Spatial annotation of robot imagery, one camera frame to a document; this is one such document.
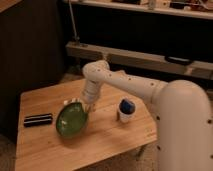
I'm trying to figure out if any white cylindrical wrist gripper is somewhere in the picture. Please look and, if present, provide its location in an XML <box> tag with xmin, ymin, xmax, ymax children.
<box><xmin>82</xmin><ymin>80</ymin><xmax>102</xmax><ymax>113</ymax></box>

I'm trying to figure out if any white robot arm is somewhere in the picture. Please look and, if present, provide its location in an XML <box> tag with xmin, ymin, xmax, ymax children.
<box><xmin>82</xmin><ymin>60</ymin><xmax>213</xmax><ymax>171</ymax></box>

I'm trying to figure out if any wooden folding table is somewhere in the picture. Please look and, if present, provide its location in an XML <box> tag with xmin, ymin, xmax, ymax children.
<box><xmin>15</xmin><ymin>85</ymin><xmax>156</xmax><ymax>171</ymax></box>

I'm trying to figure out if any black handle on beam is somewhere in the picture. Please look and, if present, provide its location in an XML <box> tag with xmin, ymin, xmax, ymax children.
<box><xmin>164</xmin><ymin>56</ymin><xmax>194</xmax><ymax>66</ymax></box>

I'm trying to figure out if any white plastic bottle lying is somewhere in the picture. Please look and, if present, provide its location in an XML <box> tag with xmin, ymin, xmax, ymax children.
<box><xmin>63</xmin><ymin>98</ymin><xmax>95</xmax><ymax>112</ymax></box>

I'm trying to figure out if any long wooden shelf beam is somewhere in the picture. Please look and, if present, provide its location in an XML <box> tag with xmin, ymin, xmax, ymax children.
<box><xmin>66</xmin><ymin>42</ymin><xmax>213</xmax><ymax>80</ymax></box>

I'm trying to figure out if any green ceramic bowl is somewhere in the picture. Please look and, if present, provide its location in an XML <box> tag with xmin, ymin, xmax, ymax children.
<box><xmin>56</xmin><ymin>102</ymin><xmax>88</xmax><ymax>138</ymax></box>

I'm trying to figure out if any upper wooden shelf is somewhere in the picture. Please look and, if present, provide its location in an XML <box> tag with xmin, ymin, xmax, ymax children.
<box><xmin>62</xmin><ymin>0</ymin><xmax>213</xmax><ymax>20</ymax></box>

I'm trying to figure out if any white cup with blue ball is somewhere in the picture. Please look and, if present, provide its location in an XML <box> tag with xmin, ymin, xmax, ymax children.
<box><xmin>118</xmin><ymin>98</ymin><xmax>136</xmax><ymax>123</ymax></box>

